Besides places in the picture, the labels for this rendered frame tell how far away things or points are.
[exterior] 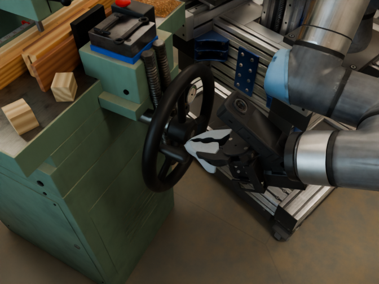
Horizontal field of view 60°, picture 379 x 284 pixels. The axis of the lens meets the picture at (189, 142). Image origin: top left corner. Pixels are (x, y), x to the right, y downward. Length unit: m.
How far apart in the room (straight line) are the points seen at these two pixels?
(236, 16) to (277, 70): 0.78
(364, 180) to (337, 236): 1.16
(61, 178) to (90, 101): 0.17
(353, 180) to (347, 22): 0.21
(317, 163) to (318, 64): 0.14
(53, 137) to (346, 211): 1.33
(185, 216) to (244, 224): 0.26
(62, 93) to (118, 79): 0.11
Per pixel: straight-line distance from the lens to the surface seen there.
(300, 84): 0.50
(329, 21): 0.51
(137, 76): 0.64
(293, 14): 1.19
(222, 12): 1.28
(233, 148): 0.50
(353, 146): 0.44
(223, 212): 1.53
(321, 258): 1.53
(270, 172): 0.52
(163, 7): 0.91
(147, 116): 0.73
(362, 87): 0.51
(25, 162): 0.64
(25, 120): 0.64
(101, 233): 1.00
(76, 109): 0.69
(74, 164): 0.75
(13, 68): 0.77
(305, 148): 0.46
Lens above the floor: 1.34
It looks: 50 degrees down
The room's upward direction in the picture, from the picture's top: straight up
